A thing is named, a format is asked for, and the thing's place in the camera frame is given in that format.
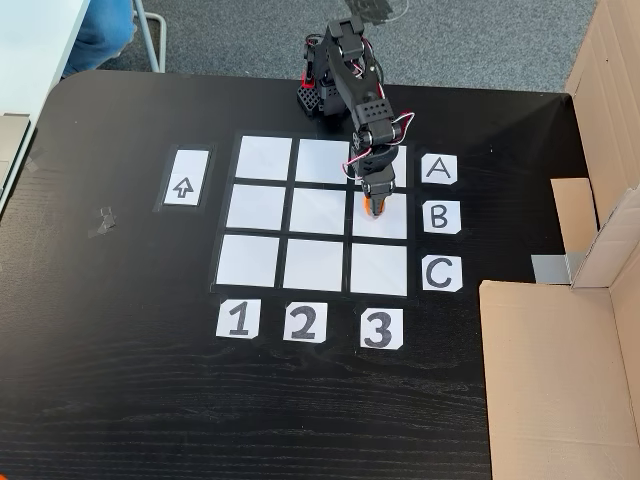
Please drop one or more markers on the grey tape strip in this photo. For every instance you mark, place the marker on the grey tape strip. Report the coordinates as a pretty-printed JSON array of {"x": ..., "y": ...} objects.
[{"x": 552, "y": 267}]

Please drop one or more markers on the paper label letter B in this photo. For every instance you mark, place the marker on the paper label letter B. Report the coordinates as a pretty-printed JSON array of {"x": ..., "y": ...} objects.
[{"x": 441, "y": 217}]

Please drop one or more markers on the paper label number 3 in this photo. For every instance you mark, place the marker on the paper label number 3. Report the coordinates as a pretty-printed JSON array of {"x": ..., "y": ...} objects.
[{"x": 381, "y": 329}]

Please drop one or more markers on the person's leg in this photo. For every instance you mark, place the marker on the person's leg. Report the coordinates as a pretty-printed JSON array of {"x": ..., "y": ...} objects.
[{"x": 100, "y": 35}]

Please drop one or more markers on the white grid sheet, black tape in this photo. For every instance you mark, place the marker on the white grid sheet, black tape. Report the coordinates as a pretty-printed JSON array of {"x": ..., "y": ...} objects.
[{"x": 310, "y": 212}]

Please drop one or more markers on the paper label letter C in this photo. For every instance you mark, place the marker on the paper label letter C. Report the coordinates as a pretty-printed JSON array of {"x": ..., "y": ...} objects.
[{"x": 441, "y": 273}]

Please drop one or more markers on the black orange clamp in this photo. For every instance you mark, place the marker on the black orange clamp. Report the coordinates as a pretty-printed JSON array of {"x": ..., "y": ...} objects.
[{"x": 308, "y": 82}]

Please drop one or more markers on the paper label letter A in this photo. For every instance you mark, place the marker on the paper label letter A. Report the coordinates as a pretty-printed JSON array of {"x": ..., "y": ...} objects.
[{"x": 439, "y": 169}]

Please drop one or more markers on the white arrow paper sheet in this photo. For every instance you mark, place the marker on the white arrow paper sheet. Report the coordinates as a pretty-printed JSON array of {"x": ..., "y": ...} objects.
[{"x": 184, "y": 177}]

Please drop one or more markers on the clear tape scraps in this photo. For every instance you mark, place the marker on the clear tape scraps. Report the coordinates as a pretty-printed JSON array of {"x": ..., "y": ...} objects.
[
  {"x": 104, "y": 222},
  {"x": 37, "y": 160}
]

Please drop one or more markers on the grey metal leg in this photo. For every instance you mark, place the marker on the grey metal leg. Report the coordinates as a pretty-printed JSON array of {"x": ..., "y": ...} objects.
[{"x": 160, "y": 45}]

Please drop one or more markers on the paper label number 2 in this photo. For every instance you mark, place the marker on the paper label number 2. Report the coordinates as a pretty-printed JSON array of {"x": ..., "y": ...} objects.
[{"x": 305, "y": 322}]

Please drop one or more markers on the brown cardboard screen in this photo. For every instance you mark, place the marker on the brown cardboard screen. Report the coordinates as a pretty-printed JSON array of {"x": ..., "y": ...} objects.
[
  {"x": 550, "y": 380},
  {"x": 607, "y": 100}
]

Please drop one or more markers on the paper label number 1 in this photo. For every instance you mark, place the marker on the paper label number 1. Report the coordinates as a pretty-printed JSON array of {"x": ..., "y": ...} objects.
[{"x": 238, "y": 319}]

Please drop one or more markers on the white table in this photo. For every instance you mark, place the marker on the white table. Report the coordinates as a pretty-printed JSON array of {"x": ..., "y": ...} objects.
[{"x": 30, "y": 50}]

